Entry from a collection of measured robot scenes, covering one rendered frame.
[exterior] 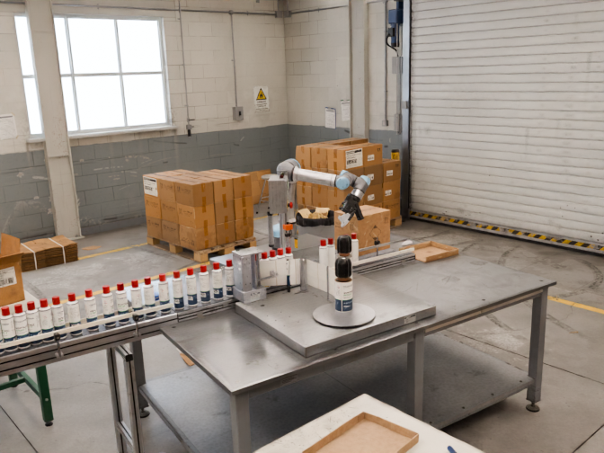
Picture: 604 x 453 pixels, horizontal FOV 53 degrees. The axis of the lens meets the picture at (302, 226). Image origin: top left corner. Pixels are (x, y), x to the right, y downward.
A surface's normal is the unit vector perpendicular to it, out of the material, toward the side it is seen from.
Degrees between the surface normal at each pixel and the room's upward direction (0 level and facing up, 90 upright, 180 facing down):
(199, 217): 90
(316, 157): 90
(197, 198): 90
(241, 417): 90
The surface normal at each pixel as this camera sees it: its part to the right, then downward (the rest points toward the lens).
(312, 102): -0.75, 0.18
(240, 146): 0.66, 0.16
